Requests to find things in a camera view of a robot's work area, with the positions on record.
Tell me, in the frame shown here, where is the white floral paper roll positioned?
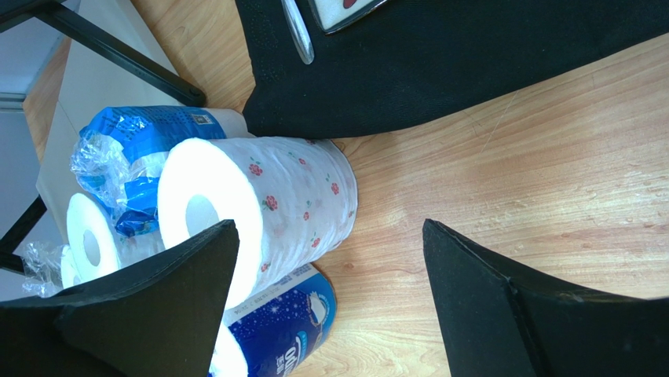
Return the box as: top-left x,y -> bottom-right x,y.
66,193 -> 166,283

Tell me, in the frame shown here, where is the blue cartoon-face wrapped roll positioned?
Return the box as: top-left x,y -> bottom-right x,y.
70,105 -> 251,237

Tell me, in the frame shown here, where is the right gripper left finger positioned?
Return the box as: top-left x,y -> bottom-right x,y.
1,220 -> 239,376

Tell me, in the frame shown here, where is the silver fork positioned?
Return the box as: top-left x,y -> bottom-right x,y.
280,0 -> 315,65

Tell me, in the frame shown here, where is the plastic-wrapped roll blue label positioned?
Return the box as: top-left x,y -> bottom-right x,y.
21,242 -> 82,298

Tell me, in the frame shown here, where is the black cloth placemat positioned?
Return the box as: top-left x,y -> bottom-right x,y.
236,1 -> 668,139

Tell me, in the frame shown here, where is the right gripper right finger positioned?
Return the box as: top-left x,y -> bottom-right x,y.
422,219 -> 668,376

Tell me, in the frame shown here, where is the dark blue roll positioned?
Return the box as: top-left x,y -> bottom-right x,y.
208,264 -> 338,376

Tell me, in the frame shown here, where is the white red-floral paper roll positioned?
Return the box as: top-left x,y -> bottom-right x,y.
157,137 -> 358,308

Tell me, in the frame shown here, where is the square floral plate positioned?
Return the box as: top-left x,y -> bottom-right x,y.
308,0 -> 388,35

